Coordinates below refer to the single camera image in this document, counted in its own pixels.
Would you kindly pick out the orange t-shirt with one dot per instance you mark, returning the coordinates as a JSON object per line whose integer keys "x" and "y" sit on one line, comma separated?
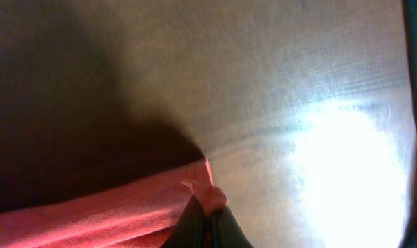
{"x": 143, "y": 213}

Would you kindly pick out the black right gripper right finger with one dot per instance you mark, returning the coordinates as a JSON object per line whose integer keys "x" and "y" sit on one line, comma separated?
{"x": 225, "y": 231}

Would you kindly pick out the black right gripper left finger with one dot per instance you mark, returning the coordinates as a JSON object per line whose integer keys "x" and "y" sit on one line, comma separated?
{"x": 189, "y": 232}

